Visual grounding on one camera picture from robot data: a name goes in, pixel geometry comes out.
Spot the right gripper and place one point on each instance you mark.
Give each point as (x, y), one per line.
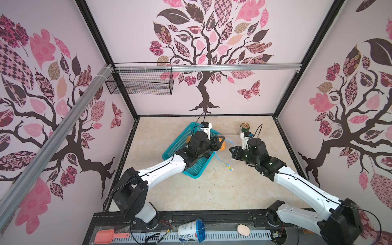
(236, 154)

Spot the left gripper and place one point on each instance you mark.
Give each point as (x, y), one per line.
(216, 145)

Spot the clear zip top bag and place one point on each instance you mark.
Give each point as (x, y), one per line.
(224, 157)

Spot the teal plastic basket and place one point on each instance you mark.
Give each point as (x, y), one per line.
(196, 168)

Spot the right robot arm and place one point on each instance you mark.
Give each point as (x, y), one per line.
(335, 220)

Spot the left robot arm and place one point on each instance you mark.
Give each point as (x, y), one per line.
(131, 191)

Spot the green beverage can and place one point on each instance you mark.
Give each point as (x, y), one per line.
(245, 127)

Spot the beige egg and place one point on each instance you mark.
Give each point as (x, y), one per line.
(243, 230)

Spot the white yogurt cup blue lid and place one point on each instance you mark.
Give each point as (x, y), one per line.
(192, 231)

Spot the pink plastic scoop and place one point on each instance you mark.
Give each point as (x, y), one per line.
(107, 236)

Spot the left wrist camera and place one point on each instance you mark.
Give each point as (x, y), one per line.
(206, 128)

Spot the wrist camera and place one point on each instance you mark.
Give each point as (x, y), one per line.
(206, 128)
(245, 136)

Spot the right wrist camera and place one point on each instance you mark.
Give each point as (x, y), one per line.
(245, 136)

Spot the black wire basket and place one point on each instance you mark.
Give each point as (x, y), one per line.
(141, 78)

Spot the aluminium rail back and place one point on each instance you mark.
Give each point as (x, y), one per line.
(225, 67)

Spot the aluminium rail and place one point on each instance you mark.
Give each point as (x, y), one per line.
(225, 67)
(18, 191)

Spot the aluminium rail left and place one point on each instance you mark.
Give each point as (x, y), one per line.
(18, 191)

